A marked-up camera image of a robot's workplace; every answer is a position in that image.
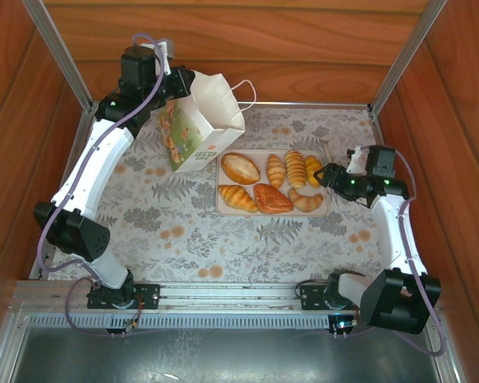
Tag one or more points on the curved pale fake croissant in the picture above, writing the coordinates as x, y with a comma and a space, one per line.
305, 201

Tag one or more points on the white printed paper bag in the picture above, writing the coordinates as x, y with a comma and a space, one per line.
207, 115

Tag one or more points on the small golden fake croissant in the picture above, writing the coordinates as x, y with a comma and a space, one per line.
276, 171

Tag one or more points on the reddish brown fake pastry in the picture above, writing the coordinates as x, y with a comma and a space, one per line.
272, 199

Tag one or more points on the pink plastic tray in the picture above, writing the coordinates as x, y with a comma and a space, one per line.
263, 181

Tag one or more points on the oval crusty fake roll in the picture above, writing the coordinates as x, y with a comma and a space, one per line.
240, 168

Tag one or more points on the large striped fake croissant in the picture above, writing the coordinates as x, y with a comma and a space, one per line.
237, 198

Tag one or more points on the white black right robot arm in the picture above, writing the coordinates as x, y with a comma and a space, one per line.
395, 231

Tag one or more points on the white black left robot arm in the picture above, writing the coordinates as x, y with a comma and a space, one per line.
92, 167

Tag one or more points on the floral patterned table mat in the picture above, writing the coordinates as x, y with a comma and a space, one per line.
223, 247

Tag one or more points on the grey metal sheet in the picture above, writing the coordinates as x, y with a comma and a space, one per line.
223, 355

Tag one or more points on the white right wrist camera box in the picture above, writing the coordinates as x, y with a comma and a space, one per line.
355, 161

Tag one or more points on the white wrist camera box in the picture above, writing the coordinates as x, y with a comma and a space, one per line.
167, 64
355, 161

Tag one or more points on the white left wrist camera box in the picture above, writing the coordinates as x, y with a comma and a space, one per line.
167, 64

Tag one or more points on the aluminium frame post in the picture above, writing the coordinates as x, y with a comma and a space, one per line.
59, 52
409, 52

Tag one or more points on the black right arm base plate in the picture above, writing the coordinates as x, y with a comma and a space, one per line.
311, 297

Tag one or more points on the aluminium extrusion rail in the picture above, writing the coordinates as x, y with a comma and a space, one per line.
223, 293

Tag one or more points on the aluminium frame bar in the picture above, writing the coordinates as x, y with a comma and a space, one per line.
8, 347
453, 371

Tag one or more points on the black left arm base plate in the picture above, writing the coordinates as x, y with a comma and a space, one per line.
149, 295

